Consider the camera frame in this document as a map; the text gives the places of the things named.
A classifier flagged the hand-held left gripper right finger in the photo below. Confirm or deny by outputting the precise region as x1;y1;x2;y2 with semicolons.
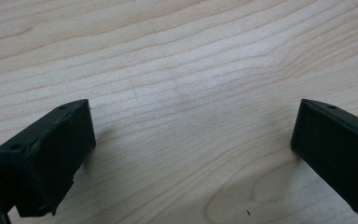
290;98;358;217

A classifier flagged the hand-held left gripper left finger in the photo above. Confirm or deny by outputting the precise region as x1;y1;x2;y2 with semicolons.
0;98;97;218

